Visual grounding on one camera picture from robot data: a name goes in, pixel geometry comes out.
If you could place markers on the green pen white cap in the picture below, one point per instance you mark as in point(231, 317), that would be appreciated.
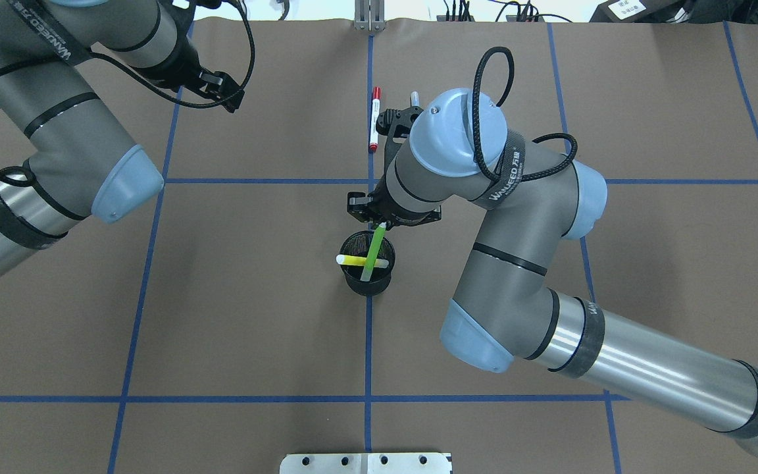
point(373, 251)

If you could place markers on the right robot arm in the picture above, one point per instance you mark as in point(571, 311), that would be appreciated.
point(460, 145)

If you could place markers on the red pen white body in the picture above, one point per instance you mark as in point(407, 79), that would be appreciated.
point(375, 110)

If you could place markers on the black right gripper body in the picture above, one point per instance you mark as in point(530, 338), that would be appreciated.
point(358, 204)

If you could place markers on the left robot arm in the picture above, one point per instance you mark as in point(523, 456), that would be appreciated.
point(85, 163)

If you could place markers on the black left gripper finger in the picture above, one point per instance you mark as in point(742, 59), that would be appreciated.
point(221, 88)

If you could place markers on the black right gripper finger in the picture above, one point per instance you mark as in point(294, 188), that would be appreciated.
point(359, 205)

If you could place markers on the yellow pen white cap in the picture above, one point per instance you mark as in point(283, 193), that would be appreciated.
point(360, 261)

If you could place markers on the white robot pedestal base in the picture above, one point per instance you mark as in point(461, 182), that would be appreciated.
point(382, 462)

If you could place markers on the black mesh pen holder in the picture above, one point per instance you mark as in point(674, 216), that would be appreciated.
point(357, 244)

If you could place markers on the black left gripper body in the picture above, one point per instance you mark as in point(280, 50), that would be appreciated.
point(180, 68)

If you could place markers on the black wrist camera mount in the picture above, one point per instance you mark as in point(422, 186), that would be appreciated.
point(395, 124)

